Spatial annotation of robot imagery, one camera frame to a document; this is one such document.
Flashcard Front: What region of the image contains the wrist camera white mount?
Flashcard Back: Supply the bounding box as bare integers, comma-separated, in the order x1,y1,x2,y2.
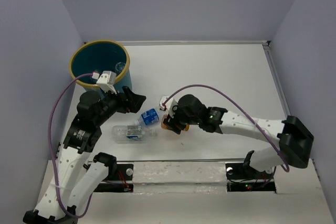
91,71,117,94
159,95,177,118

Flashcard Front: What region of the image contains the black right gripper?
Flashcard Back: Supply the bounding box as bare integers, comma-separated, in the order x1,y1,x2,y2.
163,103,200,135

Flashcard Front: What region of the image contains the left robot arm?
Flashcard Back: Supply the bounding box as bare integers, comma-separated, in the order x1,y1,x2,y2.
23,86,146,223

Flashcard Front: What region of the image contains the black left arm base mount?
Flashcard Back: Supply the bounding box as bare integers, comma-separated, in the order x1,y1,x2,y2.
80,162,133,194

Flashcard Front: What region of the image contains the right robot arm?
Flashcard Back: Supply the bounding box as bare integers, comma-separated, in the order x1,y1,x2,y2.
159,94,314,178

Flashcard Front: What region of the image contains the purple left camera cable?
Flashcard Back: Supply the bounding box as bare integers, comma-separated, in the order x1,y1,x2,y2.
48,73,132,218

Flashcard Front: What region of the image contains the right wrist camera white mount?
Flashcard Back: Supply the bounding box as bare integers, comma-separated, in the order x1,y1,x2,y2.
159,95,177,118

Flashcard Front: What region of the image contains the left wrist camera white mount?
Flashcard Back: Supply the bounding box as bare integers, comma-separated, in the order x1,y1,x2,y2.
91,71,117,94

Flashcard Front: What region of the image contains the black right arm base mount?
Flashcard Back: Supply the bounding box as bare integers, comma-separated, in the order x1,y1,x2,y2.
225,163,276,193

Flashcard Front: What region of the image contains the clear wide-mouth plastic jar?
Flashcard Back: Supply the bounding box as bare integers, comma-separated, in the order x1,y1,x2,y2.
115,62,126,73

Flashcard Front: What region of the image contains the clear bottle blue label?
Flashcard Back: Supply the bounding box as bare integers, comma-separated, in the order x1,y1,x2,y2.
133,107,164,127

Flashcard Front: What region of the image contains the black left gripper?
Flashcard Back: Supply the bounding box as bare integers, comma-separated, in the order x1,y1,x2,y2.
94,85,146,126

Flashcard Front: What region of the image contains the teal bin yellow rim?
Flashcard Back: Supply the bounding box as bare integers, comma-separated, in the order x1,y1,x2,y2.
69,40,132,92

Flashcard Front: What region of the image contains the white foam front board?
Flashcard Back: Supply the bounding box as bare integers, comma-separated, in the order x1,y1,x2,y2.
79,163,333,223

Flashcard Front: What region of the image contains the clear bottle white cap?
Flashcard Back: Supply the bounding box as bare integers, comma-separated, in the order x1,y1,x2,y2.
112,125,158,144

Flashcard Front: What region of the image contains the orange juice bottle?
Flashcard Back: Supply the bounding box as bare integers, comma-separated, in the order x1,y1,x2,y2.
161,114,190,134

